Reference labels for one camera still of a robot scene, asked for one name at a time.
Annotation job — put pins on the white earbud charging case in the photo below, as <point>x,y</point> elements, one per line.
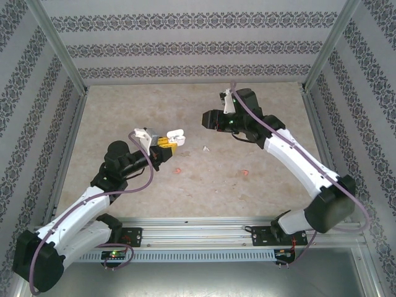
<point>178,139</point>

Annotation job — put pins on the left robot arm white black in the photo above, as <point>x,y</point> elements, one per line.
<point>77,210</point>

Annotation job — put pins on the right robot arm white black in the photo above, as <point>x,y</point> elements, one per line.
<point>297,161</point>

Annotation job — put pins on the left controller circuit board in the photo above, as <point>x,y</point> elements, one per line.
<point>114,255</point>

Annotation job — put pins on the controller circuit board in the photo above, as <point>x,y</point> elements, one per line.
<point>114,255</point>
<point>283,253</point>

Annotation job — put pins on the sheet metal tray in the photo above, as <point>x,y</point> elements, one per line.
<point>198,278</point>

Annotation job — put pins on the right controller circuit board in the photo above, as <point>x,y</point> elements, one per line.
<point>283,253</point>

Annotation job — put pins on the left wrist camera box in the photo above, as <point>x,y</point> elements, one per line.
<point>151,136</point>

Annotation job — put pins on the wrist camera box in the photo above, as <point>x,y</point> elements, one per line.
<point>229,103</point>
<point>151,136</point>

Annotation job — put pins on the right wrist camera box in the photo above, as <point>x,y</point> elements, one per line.
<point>229,103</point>

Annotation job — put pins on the aluminium side rail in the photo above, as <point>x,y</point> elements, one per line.
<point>75,123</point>
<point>314,123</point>

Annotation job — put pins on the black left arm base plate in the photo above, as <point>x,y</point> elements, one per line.
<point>134,236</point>

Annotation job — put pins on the aluminium mounting rail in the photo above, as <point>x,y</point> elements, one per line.
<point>198,232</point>

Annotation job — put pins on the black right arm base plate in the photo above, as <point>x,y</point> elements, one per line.
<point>261,236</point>

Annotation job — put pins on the aluminium frame post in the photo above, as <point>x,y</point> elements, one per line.
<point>58,46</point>
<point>332,46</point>

